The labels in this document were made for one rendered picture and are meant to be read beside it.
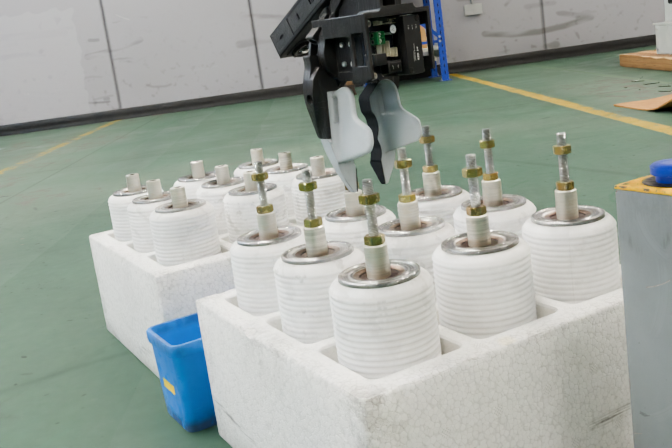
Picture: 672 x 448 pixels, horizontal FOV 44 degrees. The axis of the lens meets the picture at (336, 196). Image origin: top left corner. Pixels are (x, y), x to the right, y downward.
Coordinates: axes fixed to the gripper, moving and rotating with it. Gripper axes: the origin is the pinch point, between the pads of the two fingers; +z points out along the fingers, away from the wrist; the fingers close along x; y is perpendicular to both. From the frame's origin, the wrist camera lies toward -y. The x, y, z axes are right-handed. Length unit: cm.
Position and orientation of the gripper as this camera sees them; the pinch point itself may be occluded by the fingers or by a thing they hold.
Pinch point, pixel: (362, 172)
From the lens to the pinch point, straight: 74.9
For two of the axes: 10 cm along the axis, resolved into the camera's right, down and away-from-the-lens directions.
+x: 7.9, -2.2, 5.8
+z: 1.3, 9.7, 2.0
